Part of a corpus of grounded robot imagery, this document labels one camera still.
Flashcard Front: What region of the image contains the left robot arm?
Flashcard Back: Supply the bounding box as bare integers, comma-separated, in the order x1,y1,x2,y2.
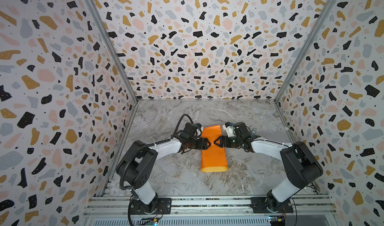
116,123,211,207

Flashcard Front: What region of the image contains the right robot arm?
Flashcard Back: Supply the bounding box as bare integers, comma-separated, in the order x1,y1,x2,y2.
213,122,324,204

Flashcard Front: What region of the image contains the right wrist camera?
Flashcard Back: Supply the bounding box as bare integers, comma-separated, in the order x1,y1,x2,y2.
223,122,236,137

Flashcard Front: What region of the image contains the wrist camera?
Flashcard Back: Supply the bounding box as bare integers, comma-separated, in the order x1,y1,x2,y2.
223,122,236,137
195,123,204,130

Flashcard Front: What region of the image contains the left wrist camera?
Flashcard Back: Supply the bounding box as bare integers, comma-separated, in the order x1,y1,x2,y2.
195,123,204,130

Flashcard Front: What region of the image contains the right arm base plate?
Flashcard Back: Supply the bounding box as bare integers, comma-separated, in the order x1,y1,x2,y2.
251,197,294,214

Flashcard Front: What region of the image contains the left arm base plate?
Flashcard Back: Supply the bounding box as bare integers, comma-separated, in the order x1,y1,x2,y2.
129,197,172,215

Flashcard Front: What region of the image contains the black corrugated cable left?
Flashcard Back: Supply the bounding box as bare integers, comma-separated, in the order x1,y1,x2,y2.
118,113,194,191

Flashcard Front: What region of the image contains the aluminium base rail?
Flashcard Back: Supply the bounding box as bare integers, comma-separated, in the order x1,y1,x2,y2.
84,195,342,226

